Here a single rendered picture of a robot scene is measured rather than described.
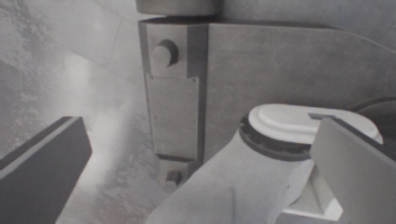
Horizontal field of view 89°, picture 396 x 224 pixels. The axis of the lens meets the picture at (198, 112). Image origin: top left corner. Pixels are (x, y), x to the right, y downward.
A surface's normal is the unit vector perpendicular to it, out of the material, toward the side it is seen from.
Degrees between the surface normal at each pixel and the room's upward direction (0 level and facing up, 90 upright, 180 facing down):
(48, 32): 0
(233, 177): 90
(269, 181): 90
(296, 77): 0
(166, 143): 0
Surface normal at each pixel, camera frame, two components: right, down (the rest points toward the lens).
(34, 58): -0.18, 0.48
